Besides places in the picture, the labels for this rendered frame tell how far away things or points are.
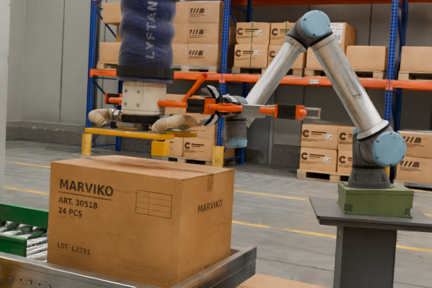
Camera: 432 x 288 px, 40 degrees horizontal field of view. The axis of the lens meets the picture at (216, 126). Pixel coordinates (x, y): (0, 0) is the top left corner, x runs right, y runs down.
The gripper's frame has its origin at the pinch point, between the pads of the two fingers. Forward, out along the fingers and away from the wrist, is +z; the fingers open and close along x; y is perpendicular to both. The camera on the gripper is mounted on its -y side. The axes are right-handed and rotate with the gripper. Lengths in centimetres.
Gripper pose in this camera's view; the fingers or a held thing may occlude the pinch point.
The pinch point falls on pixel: (207, 106)
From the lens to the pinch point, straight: 221.3
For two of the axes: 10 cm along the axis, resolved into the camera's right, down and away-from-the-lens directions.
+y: -9.0, -0.7, 4.2
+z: -4.2, 0.2, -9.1
